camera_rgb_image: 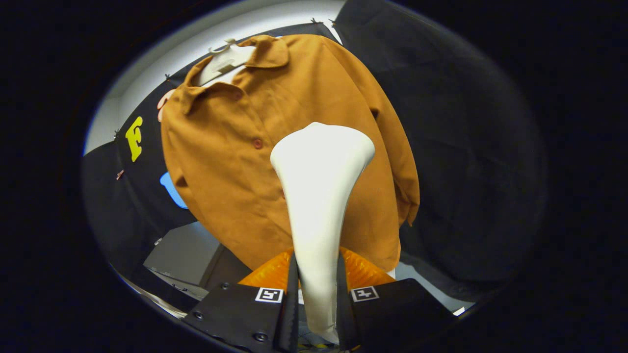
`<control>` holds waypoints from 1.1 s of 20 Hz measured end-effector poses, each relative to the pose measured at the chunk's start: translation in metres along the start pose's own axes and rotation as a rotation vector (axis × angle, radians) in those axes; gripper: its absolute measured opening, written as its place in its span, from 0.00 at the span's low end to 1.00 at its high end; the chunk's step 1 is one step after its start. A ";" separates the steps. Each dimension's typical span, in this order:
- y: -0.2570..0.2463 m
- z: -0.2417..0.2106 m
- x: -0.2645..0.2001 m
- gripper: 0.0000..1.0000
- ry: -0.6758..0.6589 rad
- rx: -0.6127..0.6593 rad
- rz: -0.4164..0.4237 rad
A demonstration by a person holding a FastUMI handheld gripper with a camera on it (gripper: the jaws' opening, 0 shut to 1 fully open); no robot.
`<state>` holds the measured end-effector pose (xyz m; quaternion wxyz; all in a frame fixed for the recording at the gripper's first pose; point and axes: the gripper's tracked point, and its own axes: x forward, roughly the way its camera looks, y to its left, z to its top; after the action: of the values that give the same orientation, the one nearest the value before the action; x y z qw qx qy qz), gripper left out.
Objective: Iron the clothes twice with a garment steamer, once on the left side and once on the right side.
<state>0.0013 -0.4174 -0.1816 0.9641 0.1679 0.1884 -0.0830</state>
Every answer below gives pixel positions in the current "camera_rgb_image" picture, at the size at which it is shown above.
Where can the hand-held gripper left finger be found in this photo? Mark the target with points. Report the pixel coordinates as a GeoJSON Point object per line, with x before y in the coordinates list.
{"type": "Point", "coordinates": [292, 314]}

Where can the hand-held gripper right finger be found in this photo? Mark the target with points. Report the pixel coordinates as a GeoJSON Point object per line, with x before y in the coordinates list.
{"type": "Point", "coordinates": [342, 314]}

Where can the white garment steamer head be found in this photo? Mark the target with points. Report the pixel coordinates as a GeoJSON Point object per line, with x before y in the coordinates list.
{"type": "Point", "coordinates": [319, 196]}

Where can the orange button-up shirt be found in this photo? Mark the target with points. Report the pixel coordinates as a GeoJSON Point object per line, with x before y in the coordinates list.
{"type": "Point", "coordinates": [230, 171]}

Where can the black backdrop cloth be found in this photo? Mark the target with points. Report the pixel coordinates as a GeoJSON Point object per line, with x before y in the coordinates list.
{"type": "Point", "coordinates": [466, 147]}

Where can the white mannequin torso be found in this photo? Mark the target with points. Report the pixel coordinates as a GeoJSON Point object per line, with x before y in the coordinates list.
{"type": "Point", "coordinates": [223, 61]}

